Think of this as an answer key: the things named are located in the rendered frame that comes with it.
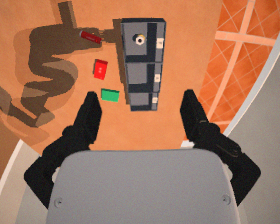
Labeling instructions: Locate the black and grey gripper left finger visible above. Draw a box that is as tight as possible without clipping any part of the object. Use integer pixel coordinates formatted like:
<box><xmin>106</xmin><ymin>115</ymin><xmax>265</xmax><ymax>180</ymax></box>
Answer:
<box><xmin>24</xmin><ymin>91</ymin><xmax>102</xmax><ymax>210</ymax></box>

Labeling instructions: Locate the small green block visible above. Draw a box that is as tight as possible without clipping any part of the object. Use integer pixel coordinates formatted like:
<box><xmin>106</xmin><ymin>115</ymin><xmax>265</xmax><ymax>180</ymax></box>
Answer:
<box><xmin>102</xmin><ymin>88</ymin><xmax>120</xmax><ymax>102</ymax></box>

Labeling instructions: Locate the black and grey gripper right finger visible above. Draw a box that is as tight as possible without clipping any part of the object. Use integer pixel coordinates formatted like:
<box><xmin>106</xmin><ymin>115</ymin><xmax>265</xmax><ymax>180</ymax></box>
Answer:
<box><xmin>180</xmin><ymin>89</ymin><xmax>261</xmax><ymax>207</ymax></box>

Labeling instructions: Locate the dark grey three-compartment bin rack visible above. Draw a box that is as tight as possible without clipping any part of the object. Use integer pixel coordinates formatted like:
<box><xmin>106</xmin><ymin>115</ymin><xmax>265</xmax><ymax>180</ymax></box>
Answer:
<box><xmin>121</xmin><ymin>18</ymin><xmax>167</xmax><ymax>112</ymax></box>

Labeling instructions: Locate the grey hex nut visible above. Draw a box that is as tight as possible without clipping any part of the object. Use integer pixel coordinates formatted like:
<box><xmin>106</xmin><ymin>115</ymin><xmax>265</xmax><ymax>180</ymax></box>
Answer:
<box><xmin>136</xmin><ymin>35</ymin><xmax>144</xmax><ymax>45</ymax></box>

